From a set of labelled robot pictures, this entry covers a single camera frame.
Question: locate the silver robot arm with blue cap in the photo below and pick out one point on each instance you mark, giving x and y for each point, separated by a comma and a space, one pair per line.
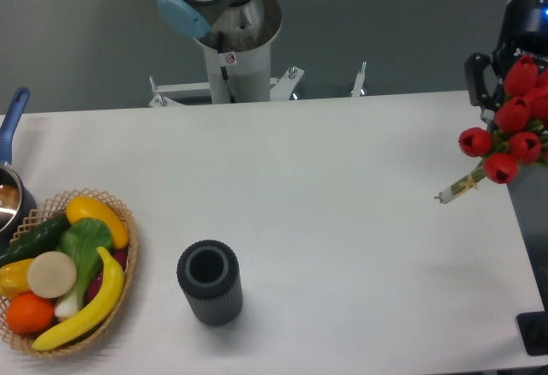
224, 25

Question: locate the orange fruit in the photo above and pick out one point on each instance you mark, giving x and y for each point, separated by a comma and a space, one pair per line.
29, 313

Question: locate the dark grey ribbed vase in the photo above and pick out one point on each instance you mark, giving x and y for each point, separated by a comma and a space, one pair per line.
208, 273

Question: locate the blue handled saucepan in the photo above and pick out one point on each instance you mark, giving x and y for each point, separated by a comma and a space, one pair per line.
16, 200

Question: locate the yellow bell pepper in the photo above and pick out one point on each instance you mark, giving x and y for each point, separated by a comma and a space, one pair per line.
14, 278

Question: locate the yellow banana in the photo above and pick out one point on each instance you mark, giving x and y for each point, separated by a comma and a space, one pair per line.
92, 314

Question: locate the beige round disc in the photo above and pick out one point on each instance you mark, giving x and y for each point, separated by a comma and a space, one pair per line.
51, 274

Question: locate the green bok choy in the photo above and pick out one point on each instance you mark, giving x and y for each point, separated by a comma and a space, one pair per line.
80, 243

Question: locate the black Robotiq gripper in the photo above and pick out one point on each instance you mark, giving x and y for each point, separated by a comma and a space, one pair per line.
523, 33

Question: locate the red tulip bouquet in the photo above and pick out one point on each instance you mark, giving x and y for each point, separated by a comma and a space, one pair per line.
518, 136

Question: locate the woven wicker basket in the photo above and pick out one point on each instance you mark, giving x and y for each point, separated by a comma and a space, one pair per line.
44, 211

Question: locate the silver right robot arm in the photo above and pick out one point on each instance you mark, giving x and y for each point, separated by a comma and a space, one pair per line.
495, 83

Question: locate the black device at table edge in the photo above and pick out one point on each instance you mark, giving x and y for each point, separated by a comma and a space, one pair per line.
533, 330

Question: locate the green cucumber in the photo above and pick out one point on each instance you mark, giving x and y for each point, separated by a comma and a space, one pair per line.
43, 238

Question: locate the white robot pedestal with feet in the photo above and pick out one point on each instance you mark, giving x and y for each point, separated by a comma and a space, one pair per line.
233, 77

